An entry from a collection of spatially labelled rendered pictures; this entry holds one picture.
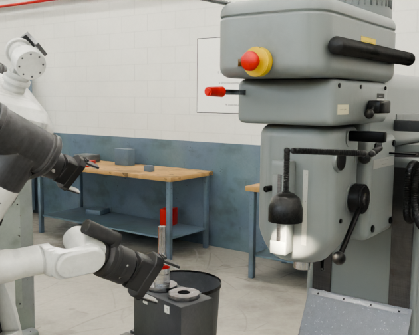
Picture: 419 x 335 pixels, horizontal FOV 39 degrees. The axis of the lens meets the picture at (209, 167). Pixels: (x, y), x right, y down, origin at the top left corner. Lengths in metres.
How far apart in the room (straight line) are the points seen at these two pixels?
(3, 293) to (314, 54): 0.95
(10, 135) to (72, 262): 0.32
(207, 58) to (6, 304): 5.45
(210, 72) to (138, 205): 1.97
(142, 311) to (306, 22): 0.98
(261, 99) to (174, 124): 5.75
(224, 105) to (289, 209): 5.44
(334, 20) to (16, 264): 0.83
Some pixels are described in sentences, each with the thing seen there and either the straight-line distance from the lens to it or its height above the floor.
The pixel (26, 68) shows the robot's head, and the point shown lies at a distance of 1.38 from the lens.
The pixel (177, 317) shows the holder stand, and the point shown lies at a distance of 1.65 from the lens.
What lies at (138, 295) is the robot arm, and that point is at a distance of 1.49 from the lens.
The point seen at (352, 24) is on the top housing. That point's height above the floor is 1.84.
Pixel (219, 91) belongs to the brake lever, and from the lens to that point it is 1.26.
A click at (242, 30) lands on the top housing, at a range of 1.26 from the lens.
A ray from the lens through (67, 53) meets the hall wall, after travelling 8.38.
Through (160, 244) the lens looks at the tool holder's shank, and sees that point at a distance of 1.73.
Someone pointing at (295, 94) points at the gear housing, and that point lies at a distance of 1.29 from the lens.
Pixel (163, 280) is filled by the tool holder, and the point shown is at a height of 1.16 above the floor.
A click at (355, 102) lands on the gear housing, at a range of 1.36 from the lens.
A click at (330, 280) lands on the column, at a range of 1.88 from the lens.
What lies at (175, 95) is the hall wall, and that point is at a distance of 7.05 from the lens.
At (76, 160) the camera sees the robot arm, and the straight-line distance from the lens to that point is 1.90.
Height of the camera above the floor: 1.68
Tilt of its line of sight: 7 degrees down
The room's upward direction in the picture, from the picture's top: 1 degrees clockwise
